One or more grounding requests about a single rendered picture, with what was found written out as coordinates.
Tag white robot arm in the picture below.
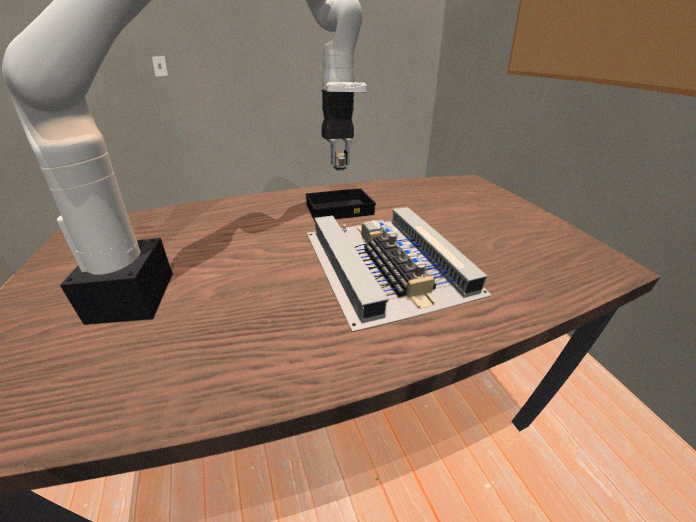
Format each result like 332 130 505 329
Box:
2 0 362 275

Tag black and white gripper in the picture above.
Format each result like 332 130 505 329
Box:
321 68 367 166

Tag grey relay with blue button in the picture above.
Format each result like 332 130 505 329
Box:
399 247 421 273
381 227 400 250
376 221 394 243
393 240 414 265
406 255 430 280

